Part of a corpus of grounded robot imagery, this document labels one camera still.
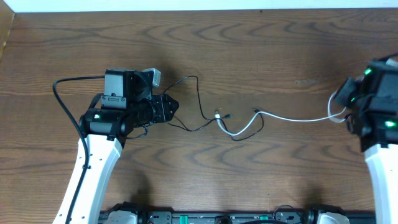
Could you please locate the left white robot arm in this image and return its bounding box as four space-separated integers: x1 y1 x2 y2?
54 68 179 223

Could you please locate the white usb cable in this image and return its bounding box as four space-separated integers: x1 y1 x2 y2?
214 90 348 137

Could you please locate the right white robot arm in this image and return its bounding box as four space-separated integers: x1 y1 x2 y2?
333 58 397 223

